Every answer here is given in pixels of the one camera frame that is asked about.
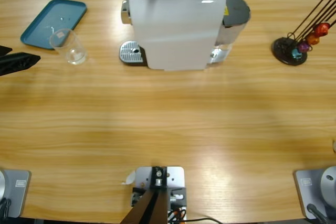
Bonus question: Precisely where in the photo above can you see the clear plastic cup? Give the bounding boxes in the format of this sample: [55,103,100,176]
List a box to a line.
[49,28,88,66]

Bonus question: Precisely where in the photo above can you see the dark camera mast post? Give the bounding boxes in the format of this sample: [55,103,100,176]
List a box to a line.
[121,166,169,224]

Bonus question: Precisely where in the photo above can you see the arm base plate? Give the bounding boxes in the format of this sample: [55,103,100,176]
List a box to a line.
[0,169,32,218]
[293,166,336,220]

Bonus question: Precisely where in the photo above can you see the silver drip tray grille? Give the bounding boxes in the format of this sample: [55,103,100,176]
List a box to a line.
[119,40,145,65]

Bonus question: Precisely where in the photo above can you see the teal plastic tray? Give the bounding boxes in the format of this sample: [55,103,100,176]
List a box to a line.
[20,0,88,51]

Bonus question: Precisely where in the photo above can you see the black base cable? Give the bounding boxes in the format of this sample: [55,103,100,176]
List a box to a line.
[306,203,329,224]
[0,198,13,218]

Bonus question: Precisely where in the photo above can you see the white tape tab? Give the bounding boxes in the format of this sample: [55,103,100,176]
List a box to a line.
[121,170,137,186]

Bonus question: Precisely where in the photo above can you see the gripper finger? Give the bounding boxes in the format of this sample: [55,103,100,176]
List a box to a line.
[0,52,41,77]
[0,45,14,58]

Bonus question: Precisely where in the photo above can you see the black mount cable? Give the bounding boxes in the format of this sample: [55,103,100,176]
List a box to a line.
[183,217,222,224]

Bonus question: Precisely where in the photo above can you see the clear water tank dark lid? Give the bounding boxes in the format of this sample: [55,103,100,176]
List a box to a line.
[209,0,251,65]

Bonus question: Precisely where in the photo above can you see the white mount block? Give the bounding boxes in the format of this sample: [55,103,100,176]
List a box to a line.
[131,165,187,224]

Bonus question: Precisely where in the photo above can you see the orange coffee capsule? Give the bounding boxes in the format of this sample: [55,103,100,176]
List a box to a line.
[306,32,321,47]

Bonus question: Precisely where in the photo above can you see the orange wires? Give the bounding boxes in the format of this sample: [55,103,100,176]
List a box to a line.
[169,206,185,221]

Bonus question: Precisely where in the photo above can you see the black capsule holder with rods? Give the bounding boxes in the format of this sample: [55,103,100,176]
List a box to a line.
[271,0,336,67]

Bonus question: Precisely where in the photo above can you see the purple coffee capsule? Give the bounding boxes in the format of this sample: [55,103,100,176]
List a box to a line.
[298,41,312,54]

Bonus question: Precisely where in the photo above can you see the red coffee capsule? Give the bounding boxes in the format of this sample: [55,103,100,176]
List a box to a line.
[314,23,330,37]

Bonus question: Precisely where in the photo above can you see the white capsule coffee machine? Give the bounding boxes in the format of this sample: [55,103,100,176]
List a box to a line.
[121,0,227,72]

